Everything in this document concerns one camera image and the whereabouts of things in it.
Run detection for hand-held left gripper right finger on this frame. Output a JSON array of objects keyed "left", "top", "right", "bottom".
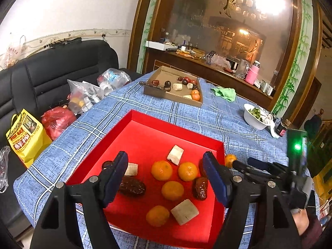
[{"left": 202, "top": 151, "right": 303, "bottom": 249}]

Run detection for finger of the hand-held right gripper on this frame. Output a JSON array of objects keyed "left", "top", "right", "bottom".
[
  {"left": 247, "top": 157, "right": 289, "bottom": 174},
  {"left": 232, "top": 160, "right": 287, "bottom": 186}
]

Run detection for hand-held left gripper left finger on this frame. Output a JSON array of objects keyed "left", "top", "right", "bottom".
[{"left": 30, "top": 151, "right": 129, "bottom": 249}]

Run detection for pale beige block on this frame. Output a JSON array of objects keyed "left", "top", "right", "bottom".
[{"left": 124, "top": 162, "right": 139, "bottom": 176}]

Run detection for large dark red date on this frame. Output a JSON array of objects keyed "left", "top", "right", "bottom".
[{"left": 119, "top": 176, "right": 146, "bottom": 198}]

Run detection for tan beige block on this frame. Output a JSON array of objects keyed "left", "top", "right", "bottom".
[{"left": 171, "top": 199, "right": 200, "bottom": 226}]

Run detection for white round cake block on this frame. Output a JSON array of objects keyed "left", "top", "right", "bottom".
[{"left": 167, "top": 145, "right": 185, "bottom": 166}]

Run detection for red tray box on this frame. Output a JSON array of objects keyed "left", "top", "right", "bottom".
[{"left": 60, "top": 109, "right": 226, "bottom": 249}]

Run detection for yellowish tangerine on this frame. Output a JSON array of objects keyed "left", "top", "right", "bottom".
[{"left": 146, "top": 205, "right": 171, "bottom": 227}]

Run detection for person's right forearm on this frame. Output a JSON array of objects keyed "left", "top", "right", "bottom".
[{"left": 298, "top": 213, "right": 326, "bottom": 249}]

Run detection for person's right hand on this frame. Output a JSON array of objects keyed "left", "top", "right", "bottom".
[{"left": 290, "top": 208, "right": 312, "bottom": 237}]

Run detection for white cloth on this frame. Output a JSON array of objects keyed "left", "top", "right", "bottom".
[{"left": 260, "top": 108, "right": 280, "bottom": 139}]

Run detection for black jar red label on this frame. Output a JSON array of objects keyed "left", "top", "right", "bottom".
[{"left": 276, "top": 121, "right": 288, "bottom": 138}]

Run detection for white bowl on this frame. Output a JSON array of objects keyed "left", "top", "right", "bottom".
[{"left": 243, "top": 104, "right": 273, "bottom": 131}]

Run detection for green leafy vegetables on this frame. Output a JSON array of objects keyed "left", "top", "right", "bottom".
[{"left": 248, "top": 107, "right": 263, "bottom": 121}]

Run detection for blue plaid tablecloth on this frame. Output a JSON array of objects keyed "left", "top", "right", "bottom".
[{"left": 13, "top": 75, "right": 321, "bottom": 249}]

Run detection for small white boxes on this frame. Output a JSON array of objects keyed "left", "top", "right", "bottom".
[{"left": 255, "top": 79, "right": 276, "bottom": 94}]

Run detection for red plastic bag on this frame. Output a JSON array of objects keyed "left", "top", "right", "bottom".
[{"left": 42, "top": 106, "right": 77, "bottom": 141}]

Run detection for green cloth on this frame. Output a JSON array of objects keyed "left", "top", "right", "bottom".
[{"left": 211, "top": 87, "right": 237, "bottom": 102}]

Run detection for clear plastic bag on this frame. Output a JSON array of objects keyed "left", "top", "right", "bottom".
[
  {"left": 67, "top": 79, "right": 105, "bottom": 115},
  {"left": 97, "top": 68, "right": 132, "bottom": 94},
  {"left": 0, "top": 145, "right": 11, "bottom": 194},
  {"left": 207, "top": 54, "right": 232, "bottom": 67}
]

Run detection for pink bottle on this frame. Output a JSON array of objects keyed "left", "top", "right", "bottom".
[{"left": 245, "top": 61, "right": 261, "bottom": 85}]

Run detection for brown cardboard box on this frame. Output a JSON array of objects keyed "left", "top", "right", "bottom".
[{"left": 143, "top": 66, "right": 203, "bottom": 108}]

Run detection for clear glass pitcher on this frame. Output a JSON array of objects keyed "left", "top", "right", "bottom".
[{"left": 235, "top": 59, "right": 250, "bottom": 80}]

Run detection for yellow printed paper bag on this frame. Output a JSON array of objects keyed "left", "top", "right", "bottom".
[{"left": 6, "top": 109, "right": 53, "bottom": 168}]

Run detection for bamboo print panel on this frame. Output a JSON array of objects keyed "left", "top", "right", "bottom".
[{"left": 271, "top": 0, "right": 315, "bottom": 121}]

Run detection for wooden sideboard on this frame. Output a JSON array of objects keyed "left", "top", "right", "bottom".
[{"left": 145, "top": 49, "right": 275, "bottom": 109}]

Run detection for black leather sofa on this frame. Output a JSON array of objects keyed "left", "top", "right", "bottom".
[{"left": 0, "top": 40, "right": 142, "bottom": 239}]

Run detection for flat white box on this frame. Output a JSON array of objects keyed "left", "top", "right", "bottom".
[{"left": 145, "top": 40, "right": 178, "bottom": 51}]

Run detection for wooden framed glass partition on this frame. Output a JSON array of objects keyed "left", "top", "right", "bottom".
[{"left": 127, "top": 0, "right": 323, "bottom": 125}]

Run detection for white plastic bag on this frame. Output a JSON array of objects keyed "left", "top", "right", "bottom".
[{"left": 0, "top": 34, "right": 27, "bottom": 70}]

